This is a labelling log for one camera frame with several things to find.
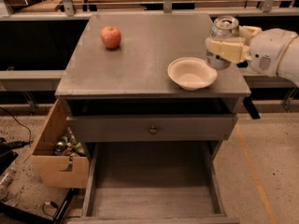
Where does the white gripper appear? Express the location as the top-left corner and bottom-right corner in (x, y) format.
(206, 26), (299, 77)

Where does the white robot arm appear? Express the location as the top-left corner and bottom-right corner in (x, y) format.
(206, 26), (299, 87)

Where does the closed grey top drawer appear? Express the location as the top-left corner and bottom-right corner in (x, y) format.
(66, 114), (237, 143)

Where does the grey wooden drawer cabinet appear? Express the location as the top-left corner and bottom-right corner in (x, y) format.
(54, 12), (252, 224)

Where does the open grey middle drawer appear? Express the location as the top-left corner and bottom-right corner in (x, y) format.
(69, 141), (240, 224)

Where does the white paper bowl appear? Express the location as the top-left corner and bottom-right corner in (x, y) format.
(167, 57), (218, 91)

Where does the red apple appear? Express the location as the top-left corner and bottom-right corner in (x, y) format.
(101, 26), (121, 49)

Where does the cardboard box with items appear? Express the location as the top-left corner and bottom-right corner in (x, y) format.
(32, 100), (90, 189)

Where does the black equipment on floor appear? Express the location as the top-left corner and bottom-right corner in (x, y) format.
(0, 138), (18, 175)

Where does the metal shelf rail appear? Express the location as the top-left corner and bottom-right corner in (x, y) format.
(0, 0), (298, 21)

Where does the black cable on floor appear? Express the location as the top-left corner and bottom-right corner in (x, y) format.
(0, 105), (34, 147)

